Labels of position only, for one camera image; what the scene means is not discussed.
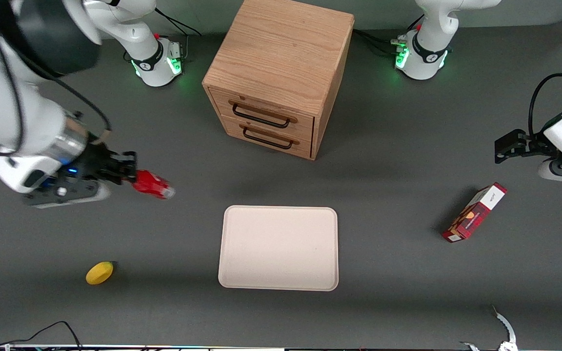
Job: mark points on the yellow lemon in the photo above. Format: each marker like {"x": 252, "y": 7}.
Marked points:
{"x": 99, "y": 273}

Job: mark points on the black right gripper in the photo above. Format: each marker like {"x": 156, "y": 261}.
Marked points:
{"x": 96, "y": 162}

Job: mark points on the wooden drawer front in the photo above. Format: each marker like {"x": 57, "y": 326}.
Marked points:
{"x": 305, "y": 127}
{"x": 305, "y": 148}

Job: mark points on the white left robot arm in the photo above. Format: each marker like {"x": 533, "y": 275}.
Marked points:
{"x": 430, "y": 44}

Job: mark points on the wooden drawer cabinet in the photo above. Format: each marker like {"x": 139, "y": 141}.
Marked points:
{"x": 281, "y": 48}

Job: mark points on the red coke bottle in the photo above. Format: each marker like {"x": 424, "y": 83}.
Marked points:
{"x": 156, "y": 186}

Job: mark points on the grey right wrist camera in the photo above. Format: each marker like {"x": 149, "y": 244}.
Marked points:
{"x": 66, "y": 192}

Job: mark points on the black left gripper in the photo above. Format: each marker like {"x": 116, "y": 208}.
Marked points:
{"x": 530, "y": 145}

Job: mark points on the white curved plastic strip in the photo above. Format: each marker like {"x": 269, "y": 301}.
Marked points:
{"x": 510, "y": 331}

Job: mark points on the beige rectangular tray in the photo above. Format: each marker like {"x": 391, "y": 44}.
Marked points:
{"x": 278, "y": 248}

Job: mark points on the red cookie box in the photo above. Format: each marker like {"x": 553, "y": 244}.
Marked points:
{"x": 473, "y": 214}

